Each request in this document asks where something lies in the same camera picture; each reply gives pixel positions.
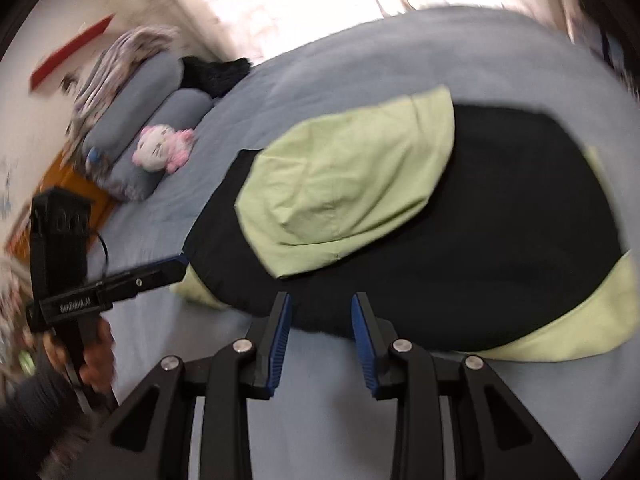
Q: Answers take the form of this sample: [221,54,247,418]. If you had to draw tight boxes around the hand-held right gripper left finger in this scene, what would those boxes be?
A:
[37,291,293,480]

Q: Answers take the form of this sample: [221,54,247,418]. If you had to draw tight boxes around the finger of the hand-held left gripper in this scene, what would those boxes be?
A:
[100,255,189,304]

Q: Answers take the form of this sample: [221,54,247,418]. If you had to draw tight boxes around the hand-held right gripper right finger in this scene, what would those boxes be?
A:
[350,291,581,480]

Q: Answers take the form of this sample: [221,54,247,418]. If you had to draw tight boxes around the green and black hooded jacket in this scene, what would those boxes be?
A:
[170,85,640,364]

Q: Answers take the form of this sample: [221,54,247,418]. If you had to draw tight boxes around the person's left forearm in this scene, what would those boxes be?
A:
[0,360,117,480]

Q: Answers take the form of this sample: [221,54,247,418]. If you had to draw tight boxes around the person's left hand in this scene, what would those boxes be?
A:
[45,320,118,395]

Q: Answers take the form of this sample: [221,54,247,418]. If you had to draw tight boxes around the wooden headboard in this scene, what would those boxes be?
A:
[5,152,119,262]

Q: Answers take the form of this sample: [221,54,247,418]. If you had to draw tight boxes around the pink and white plush toy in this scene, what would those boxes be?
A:
[131,125,196,175]

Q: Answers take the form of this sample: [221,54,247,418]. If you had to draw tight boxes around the grey pillows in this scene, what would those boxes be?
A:
[97,90,217,202]

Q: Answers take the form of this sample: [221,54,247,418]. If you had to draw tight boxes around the large rolled blue-grey blanket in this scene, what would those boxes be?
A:
[81,52,184,162]

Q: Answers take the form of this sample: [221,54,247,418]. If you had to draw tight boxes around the black fuzzy cloth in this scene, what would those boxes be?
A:
[180,56,253,99]

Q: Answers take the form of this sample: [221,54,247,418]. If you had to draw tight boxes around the floral folded quilt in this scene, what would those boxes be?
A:
[70,25,177,127]

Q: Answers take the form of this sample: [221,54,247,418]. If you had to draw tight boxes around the blue-grey bed blanket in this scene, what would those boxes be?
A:
[75,5,640,480]

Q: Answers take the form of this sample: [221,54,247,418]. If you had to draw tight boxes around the black cable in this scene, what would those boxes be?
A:
[89,231,110,277]

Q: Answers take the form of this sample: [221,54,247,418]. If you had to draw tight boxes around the red wall decoration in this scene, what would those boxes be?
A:
[29,13,116,89]

